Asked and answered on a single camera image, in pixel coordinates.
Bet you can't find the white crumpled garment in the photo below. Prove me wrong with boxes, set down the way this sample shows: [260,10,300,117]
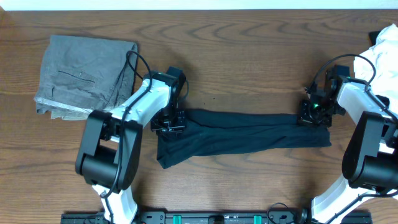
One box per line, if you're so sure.
[353,24,398,200]

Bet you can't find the black Nike t-shirt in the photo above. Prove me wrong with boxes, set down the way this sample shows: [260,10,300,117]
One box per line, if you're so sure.
[157,109,331,169]

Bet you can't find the black garment under white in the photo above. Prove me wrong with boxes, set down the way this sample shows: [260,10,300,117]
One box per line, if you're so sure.
[368,31,381,46]

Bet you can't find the folded grey shorts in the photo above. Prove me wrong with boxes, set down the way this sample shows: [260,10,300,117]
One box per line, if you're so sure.
[34,35,137,120]

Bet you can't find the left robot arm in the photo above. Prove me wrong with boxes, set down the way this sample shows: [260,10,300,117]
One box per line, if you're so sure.
[75,67,186,223]

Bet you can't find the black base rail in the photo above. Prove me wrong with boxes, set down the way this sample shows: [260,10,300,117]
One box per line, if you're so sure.
[60,210,373,224]

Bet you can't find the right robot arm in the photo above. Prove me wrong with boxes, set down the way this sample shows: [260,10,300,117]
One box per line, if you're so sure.
[297,65,397,223]

